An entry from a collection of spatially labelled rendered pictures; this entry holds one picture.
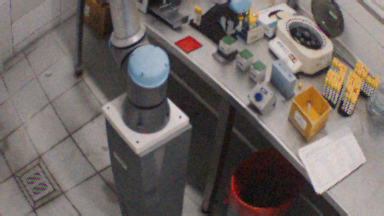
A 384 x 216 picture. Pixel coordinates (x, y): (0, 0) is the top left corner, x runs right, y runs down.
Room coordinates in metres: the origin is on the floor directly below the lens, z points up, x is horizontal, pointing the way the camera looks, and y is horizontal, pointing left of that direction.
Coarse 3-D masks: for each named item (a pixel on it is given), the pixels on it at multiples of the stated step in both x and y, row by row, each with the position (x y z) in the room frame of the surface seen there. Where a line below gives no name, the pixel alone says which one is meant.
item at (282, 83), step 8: (272, 64) 1.36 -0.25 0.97; (280, 64) 1.36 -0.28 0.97; (272, 72) 1.36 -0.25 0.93; (280, 72) 1.33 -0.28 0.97; (288, 72) 1.33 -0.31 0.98; (272, 80) 1.35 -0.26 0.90; (280, 80) 1.32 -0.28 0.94; (288, 80) 1.29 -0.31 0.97; (272, 88) 1.33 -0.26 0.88; (280, 88) 1.32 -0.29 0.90; (288, 88) 1.29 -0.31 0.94; (280, 96) 1.30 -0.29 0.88; (288, 96) 1.29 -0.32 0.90
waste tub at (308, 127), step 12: (312, 84) 1.30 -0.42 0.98; (300, 96) 1.24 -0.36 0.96; (312, 96) 1.28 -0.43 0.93; (300, 108) 1.17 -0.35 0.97; (312, 108) 1.26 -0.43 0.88; (324, 108) 1.22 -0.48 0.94; (300, 120) 1.16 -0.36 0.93; (312, 120) 1.21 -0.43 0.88; (324, 120) 1.18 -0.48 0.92; (300, 132) 1.15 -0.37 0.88; (312, 132) 1.13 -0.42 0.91
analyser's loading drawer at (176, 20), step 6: (156, 0) 1.74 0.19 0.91; (150, 6) 1.69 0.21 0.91; (156, 6) 1.69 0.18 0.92; (162, 6) 1.65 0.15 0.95; (168, 6) 1.67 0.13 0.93; (156, 12) 1.64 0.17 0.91; (162, 12) 1.64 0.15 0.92; (168, 12) 1.61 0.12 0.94; (174, 12) 1.63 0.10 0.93; (168, 18) 1.60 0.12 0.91; (174, 18) 1.60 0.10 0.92; (180, 18) 1.58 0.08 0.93; (186, 18) 1.60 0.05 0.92; (174, 24) 1.56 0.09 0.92; (180, 24) 1.58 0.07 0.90
